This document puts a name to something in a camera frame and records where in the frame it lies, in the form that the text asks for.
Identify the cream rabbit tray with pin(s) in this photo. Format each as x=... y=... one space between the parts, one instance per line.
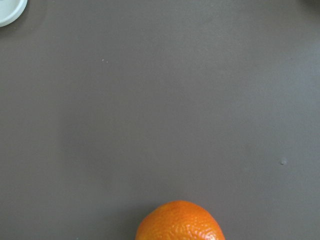
x=11 y=10

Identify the orange fruit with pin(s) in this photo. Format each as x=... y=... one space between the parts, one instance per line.
x=179 y=220

